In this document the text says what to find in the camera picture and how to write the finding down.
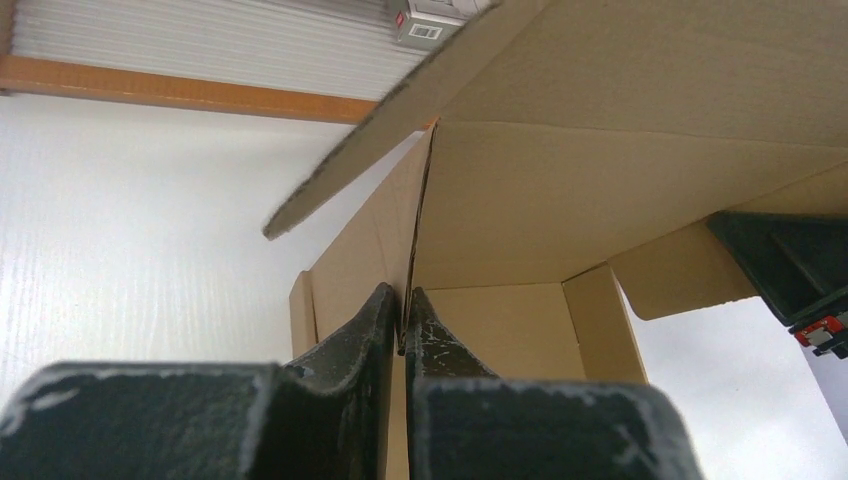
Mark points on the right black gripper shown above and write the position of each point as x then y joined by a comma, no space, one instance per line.
798,266

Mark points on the small white red box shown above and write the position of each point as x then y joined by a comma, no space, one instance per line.
425,24

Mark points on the brown cardboard box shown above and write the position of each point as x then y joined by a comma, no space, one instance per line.
574,151

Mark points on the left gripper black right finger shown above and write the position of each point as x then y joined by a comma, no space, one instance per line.
466,422

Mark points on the wooden three-tier shelf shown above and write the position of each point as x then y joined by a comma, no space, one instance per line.
328,61

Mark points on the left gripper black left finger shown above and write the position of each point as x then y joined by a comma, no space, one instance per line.
323,415

